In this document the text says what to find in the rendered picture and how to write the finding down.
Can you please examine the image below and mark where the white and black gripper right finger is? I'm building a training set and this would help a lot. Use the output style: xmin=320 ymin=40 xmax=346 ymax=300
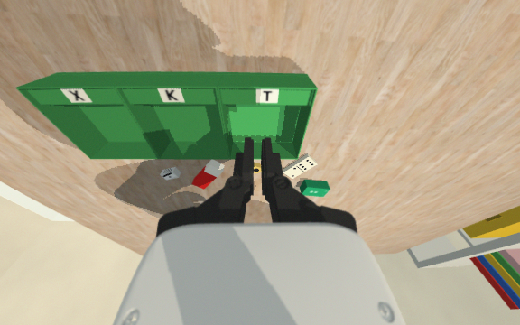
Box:
xmin=261 ymin=137 xmax=358 ymax=232

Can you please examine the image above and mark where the green rack of bins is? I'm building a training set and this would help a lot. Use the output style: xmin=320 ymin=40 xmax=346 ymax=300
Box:
xmin=16 ymin=71 xmax=318 ymax=160

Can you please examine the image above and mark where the green 9v battery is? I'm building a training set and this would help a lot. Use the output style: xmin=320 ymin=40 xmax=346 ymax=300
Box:
xmin=300 ymin=180 xmax=330 ymax=197

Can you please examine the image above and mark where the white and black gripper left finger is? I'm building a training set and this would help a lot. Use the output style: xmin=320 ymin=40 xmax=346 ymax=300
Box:
xmin=156 ymin=137 xmax=254 ymax=237

